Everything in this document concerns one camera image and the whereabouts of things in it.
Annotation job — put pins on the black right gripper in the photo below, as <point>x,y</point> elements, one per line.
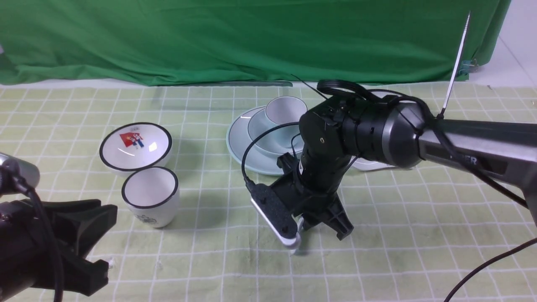
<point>309,187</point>

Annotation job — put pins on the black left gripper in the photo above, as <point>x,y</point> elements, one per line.
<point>77,225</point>

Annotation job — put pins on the light blue ceramic spoon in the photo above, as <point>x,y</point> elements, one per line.
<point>300,223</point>

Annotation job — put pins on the light blue bowl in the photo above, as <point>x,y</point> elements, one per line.
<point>277,142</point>

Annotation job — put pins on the light blue cup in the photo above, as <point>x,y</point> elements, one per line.
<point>285,109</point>

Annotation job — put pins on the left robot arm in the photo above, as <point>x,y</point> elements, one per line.
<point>22,177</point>

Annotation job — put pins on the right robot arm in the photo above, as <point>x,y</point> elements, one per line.
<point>398,130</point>

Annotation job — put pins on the white cup with black rim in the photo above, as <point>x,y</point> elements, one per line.
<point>152,195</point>

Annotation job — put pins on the light green checkered tablecloth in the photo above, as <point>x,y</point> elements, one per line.
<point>417,233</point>

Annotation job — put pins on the white bowl with black rim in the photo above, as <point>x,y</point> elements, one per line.
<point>135,146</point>

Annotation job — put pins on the white plate with cartoon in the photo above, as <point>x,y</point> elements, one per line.
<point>363,164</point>

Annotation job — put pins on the binder clip on backdrop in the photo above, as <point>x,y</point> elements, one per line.
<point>467,67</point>

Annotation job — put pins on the green backdrop cloth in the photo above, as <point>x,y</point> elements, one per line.
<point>166,42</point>

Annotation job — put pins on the white zip tie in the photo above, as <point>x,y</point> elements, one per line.
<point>455,67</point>

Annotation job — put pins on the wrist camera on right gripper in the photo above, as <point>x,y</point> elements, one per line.
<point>274,212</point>

